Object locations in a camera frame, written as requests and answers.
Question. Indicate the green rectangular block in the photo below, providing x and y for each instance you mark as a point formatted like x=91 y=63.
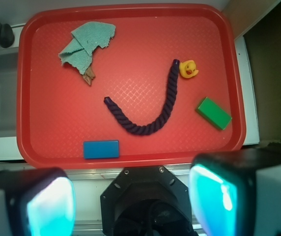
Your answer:
x=213 y=113

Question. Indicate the blue rectangular block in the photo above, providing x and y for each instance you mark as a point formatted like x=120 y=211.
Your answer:
x=101 y=149

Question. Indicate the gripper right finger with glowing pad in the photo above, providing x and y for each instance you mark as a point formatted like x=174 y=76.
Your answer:
x=237 y=193

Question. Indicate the brown object under cloth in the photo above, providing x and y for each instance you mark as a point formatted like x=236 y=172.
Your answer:
x=89 y=75

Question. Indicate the teal knitted cloth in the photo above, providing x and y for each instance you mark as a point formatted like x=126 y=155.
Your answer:
x=85 y=39

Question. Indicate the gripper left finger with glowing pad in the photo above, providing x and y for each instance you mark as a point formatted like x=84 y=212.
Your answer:
x=38 y=202

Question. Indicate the yellow rubber duck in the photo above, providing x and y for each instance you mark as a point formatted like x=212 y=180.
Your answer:
x=188 y=69

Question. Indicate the red plastic tray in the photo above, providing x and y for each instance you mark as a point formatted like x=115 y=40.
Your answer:
x=57 y=111

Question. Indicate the black octagonal mount plate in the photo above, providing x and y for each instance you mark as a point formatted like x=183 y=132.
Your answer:
x=146 y=201

